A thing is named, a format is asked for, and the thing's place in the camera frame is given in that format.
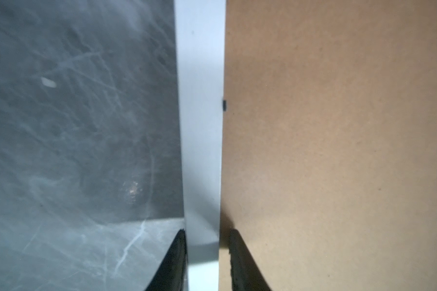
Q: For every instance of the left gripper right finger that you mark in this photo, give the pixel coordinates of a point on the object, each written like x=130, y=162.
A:
x=245, y=274

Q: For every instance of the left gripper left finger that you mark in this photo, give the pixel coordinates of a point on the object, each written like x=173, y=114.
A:
x=170, y=276

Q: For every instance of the brown frame backing board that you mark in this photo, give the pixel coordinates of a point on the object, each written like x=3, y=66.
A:
x=330, y=142

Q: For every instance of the white picture frame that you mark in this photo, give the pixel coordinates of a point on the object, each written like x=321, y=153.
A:
x=200, y=46

